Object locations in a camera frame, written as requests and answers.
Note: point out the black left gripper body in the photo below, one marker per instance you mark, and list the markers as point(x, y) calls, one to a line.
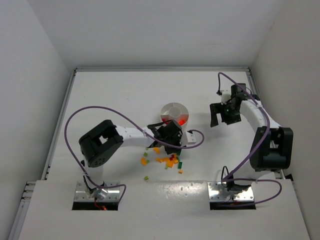
point(171, 144)

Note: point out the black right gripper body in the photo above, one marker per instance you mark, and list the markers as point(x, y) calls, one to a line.
point(219, 110)

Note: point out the red sloped lego piece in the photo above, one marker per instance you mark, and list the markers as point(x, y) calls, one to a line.
point(165, 121)

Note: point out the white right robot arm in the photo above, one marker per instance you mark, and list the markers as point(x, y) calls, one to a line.
point(282, 141)

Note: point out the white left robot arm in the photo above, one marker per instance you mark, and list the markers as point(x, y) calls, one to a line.
point(100, 143)

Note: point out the orange legos in container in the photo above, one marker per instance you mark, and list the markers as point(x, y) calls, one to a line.
point(181, 122)

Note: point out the white divided round container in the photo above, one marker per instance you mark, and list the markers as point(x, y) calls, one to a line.
point(175, 111)

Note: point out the yellow long lego brick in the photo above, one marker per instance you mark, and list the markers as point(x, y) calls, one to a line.
point(170, 163)

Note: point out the dark green lego brick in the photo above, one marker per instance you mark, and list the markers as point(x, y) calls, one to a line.
point(180, 165)

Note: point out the yellow curved lego piece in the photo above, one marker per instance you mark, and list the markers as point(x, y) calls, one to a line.
point(143, 161)

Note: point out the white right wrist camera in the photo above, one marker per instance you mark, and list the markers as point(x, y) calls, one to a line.
point(225, 96)

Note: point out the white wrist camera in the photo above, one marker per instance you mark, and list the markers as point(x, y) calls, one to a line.
point(190, 138)
point(225, 96)

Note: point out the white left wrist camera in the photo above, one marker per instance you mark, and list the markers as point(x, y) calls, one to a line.
point(190, 138)

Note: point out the aluminium frame rail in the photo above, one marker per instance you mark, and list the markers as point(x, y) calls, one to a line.
point(262, 158)

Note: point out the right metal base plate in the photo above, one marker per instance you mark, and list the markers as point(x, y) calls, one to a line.
point(219, 193)

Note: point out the metal base plate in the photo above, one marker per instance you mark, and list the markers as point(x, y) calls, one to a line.
point(219, 193)
point(102, 195)

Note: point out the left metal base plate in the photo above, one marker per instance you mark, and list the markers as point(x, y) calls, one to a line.
point(102, 195)

